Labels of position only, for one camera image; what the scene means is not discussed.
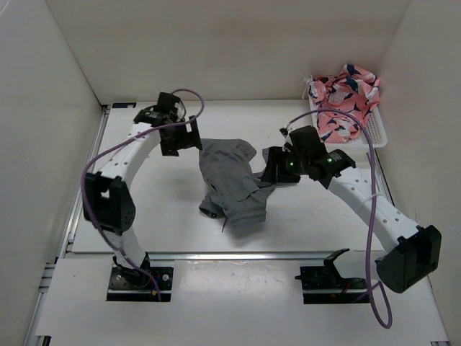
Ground white plastic basket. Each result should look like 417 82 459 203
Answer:
310 107 388 152

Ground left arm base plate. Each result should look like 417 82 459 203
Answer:
106 265 174 303

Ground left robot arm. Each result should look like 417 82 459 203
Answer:
81 90 202 288

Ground aluminium right side rail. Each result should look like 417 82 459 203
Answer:
361 150 442 329

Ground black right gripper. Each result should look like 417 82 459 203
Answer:
260 147 308 183

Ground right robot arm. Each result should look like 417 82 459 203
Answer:
261 125 442 293

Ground grey shorts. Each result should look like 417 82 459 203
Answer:
199 138 275 228

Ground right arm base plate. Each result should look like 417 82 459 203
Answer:
295 248 370 305

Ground aluminium front rail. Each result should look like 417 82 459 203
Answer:
143 251 386 263

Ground aluminium rail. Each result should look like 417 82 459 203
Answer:
361 150 442 329
21 104 111 346
143 251 386 263

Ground pink patterned shorts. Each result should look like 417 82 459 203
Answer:
303 64 380 144

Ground aluminium left side rail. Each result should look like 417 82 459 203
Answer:
21 104 111 346

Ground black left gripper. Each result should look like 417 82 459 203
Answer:
160 116 201 157

